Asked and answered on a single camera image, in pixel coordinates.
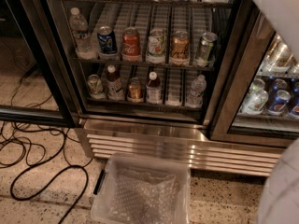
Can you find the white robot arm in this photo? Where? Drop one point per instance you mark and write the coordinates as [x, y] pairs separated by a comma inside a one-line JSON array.
[[279, 203]]

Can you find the gold can lower shelf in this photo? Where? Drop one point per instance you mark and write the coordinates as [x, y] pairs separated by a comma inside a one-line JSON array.
[[135, 91]]

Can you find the stainless steel glass-door fridge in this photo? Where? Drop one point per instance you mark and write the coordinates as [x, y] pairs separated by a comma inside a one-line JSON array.
[[169, 130]]

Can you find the clear water bottle lower shelf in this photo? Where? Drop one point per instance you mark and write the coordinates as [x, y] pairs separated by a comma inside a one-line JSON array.
[[195, 94]]

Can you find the clear water bottle shelf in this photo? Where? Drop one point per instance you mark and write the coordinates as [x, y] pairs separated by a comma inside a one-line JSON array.
[[82, 36], [195, 94]]

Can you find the white green can lower shelf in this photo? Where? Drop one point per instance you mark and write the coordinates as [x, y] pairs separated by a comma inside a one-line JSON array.
[[95, 86]]

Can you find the orange gold soda can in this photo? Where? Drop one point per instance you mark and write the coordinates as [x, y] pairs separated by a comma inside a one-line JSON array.
[[179, 52]]

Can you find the red coca-cola can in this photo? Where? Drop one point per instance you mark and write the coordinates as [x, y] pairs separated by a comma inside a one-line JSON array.
[[131, 50]]

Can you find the white green soda can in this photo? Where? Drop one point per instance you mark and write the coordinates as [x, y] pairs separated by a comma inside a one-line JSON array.
[[156, 46]]

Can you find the blue pepsi can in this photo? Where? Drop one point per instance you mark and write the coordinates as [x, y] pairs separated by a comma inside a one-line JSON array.
[[107, 43]]

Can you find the clear water bottle middle shelf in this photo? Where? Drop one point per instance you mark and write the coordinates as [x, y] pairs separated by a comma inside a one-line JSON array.
[[82, 36]]

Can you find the closed glass fridge door right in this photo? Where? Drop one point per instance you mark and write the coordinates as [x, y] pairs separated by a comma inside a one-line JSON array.
[[251, 37]]

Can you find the open fridge door left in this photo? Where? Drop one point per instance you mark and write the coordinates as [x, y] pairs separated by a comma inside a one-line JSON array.
[[32, 85]]

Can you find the brown tea bottle right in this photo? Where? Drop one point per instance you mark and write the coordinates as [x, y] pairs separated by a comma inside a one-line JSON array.
[[154, 89]]

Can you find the brown tea bottle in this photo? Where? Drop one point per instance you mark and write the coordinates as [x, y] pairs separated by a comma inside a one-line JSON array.
[[154, 89], [115, 89]]

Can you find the brown tea bottle left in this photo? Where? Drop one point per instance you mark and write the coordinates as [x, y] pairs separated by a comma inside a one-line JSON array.
[[115, 89]]

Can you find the clear plastic storage bin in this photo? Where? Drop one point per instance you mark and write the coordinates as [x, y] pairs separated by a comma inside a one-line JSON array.
[[106, 190]]

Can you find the bubble wrap sheet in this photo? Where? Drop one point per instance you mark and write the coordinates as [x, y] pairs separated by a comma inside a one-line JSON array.
[[144, 197]]

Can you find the white green cans behind glass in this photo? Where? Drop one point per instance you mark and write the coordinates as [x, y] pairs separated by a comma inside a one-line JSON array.
[[256, 98]]

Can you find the blue pepsi cans behind glass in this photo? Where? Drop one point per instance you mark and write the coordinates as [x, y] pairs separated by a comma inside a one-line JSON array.
[[283, 101]]

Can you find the silver cans behind glass upper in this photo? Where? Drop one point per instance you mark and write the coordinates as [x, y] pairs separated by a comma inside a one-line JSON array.
[[279, 58]]

